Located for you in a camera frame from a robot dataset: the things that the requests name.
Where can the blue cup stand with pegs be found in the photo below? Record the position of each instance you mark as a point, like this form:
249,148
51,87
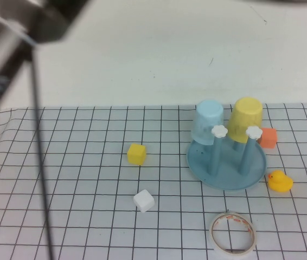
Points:
224,176

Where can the yellow rubber duck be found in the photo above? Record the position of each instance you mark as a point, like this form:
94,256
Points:
279,182

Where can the yellow cube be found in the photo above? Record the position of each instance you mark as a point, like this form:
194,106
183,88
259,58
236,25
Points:
136,155

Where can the orange cube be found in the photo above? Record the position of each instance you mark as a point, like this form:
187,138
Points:
269,138

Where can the light blue plastic cup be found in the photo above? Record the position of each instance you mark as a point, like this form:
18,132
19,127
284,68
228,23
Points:
206,119

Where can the yellow plastic cup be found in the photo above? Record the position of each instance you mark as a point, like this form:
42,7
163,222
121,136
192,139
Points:
245,116

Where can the grey checkered tablecloth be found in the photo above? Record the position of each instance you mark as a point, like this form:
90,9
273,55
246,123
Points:
115,176

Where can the white tape roll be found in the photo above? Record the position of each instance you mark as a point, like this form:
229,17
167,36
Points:
235,252

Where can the white cube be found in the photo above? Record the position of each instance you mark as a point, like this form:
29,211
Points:
143,201

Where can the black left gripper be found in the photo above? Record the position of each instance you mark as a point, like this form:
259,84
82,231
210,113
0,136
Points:
53,21

